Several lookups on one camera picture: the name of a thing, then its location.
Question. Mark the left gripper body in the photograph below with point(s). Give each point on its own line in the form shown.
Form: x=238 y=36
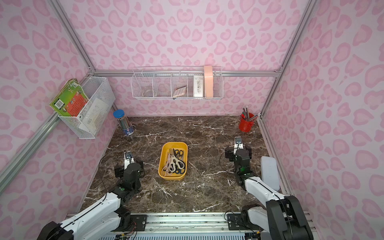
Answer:
x=119 y=171

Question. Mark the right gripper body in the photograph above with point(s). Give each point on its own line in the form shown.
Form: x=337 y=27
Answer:
x=229 y=152

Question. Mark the pink scissors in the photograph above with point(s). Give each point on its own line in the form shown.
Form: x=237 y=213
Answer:
x=169 y=167

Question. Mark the cream handled scissors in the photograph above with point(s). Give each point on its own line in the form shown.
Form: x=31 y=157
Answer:
x=179 y=164

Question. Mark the yellow plastic storage box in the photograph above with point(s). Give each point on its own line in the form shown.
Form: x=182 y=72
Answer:
x=173 y=145

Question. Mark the all black scissors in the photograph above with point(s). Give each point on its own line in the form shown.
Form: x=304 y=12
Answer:
x=178 y=154

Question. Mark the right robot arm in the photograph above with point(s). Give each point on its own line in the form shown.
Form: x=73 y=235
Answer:
x=281 y=216

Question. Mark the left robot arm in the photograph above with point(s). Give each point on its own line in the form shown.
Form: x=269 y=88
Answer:
x=106 y=215

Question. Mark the white rectangular case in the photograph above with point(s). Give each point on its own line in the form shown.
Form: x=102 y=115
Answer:
x=270 y=174

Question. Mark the red pen cup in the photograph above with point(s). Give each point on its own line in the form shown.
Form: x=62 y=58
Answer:
x=247 y=119

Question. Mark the blue lid pencil tube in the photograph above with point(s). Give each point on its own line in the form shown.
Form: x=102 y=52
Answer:
x=124 y=123

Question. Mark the white paper sheet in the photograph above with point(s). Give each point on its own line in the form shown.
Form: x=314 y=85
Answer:
x=93 y=119

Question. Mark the pink pencil case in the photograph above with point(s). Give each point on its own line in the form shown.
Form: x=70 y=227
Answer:
x=209 y=81

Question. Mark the pink calculator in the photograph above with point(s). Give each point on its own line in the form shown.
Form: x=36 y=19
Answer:
x=179 y=92

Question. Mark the green red booklet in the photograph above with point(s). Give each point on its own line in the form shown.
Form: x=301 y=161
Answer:
x=70 y=101

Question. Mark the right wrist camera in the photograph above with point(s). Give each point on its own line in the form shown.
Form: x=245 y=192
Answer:
x=239 y=142

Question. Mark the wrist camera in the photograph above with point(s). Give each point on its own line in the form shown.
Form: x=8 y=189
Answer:
x=239 y=142
x=128 y=159

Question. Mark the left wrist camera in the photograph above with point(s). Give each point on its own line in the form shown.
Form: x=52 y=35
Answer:
x=128 y=159

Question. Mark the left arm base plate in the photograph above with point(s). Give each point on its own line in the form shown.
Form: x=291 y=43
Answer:
x=133 y=223

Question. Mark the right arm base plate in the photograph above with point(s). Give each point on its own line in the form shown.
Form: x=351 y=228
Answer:
x=236 y=222

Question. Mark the white wire wall basket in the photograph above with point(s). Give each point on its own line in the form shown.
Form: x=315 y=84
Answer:
x=94 y=87

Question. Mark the long white wire shelf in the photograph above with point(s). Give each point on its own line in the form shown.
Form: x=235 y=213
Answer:
x=152 y=82

